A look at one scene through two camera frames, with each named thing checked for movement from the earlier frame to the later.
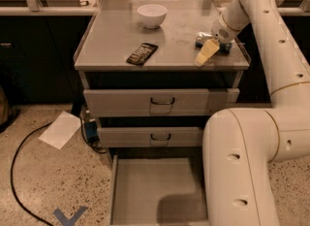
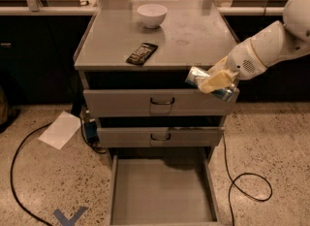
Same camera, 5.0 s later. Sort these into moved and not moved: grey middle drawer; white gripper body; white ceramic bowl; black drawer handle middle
Moved: white gripper body
Not moved: grey middle drawer; white ceramic bowl; black drawer handle middle
